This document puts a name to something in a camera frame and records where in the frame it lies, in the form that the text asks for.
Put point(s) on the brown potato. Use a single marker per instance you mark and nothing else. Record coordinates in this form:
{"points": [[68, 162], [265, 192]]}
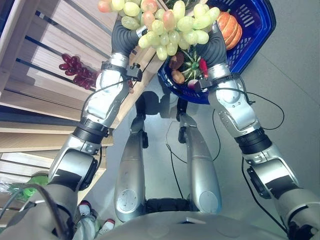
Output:
{"points": [[178, 76]]}

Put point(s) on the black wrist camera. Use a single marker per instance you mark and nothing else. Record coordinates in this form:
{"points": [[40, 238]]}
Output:
{"points": [[133, 71], [203, 84]]}

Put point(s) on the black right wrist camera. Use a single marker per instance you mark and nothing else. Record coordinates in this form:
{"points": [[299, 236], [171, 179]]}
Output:
{"points": [[203, 84]]}

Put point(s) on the blue plastic shopping basket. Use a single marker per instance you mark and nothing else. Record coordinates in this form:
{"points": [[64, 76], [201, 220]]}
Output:
{"points": [[252, 30]]}

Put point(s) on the wooden display shelf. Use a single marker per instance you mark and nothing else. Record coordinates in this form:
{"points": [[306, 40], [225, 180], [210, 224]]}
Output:
{"points": [[50, 45]]}

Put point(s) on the red chili pepper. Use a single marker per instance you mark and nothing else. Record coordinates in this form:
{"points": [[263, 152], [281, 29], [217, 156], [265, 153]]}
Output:
{"points": [[203, 67]]}

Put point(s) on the orange pumpkin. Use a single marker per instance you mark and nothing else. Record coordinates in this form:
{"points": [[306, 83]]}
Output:
{"points": [[230, 27]]}

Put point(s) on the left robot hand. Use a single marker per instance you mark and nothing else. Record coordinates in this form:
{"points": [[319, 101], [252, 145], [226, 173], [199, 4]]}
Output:
{"points": [[121, 37]]}

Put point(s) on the left silver robot leg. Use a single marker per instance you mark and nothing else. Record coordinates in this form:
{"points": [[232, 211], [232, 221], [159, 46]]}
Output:
{"points": [[131, 170]]}

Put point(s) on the right silver robot leg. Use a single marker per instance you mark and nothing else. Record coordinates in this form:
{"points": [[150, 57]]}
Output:
{"points": [[202, 170]]}

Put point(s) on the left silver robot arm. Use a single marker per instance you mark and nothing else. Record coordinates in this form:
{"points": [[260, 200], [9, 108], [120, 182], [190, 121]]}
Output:
{"points": [[100, 100]]}

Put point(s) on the purple grape bunch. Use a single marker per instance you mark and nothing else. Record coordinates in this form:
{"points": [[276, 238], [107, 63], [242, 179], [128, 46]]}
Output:
{"points": [[77, 71]]}

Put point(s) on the brown mushroom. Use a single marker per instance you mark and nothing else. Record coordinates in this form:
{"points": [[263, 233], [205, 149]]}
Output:
{"points": [[176, 62]]}

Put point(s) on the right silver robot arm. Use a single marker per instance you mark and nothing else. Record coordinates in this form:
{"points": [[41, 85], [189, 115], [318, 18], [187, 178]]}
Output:
{"points": [[240, 112]]}

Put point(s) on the silver robot leg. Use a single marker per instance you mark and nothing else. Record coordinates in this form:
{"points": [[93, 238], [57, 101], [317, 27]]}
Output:
{"points": [[202, 170], [131, 170]]}

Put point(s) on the dark green melon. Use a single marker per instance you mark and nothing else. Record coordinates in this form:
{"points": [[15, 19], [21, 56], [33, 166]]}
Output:
{"points": [[170, 3]]}

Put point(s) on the green bagged vegetables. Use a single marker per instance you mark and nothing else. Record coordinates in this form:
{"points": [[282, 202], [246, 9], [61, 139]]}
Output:
{"points": [[27, 187]]}

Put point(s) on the person's shoe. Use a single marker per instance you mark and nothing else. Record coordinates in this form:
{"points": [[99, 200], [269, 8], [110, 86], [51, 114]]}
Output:
{"points": [[84, 208], [108, 226]]}

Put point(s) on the green striped squash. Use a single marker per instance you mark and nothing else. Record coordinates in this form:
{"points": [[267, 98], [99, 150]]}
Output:
{"points": [[191, 65]]}

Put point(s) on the person's leg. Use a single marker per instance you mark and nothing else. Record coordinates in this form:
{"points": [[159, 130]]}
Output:
{"points": [[85, 228]]}

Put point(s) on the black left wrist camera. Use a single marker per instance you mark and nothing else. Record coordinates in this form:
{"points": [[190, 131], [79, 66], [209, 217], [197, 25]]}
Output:
{"points": [[133, 71]]}

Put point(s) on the pink radish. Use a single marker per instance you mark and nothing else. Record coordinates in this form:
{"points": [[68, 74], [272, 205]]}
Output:
{"points": [[192, 84]]}

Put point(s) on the green grape bunch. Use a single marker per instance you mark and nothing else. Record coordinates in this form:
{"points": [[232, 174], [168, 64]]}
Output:
{"points": [[165, 27]]}

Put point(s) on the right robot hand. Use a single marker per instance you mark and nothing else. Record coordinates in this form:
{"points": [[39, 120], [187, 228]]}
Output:
{"points": [[215, 50]]}

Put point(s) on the silver robot torso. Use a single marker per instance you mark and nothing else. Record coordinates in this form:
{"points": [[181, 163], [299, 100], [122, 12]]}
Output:
{"points": [[190, 226]]}

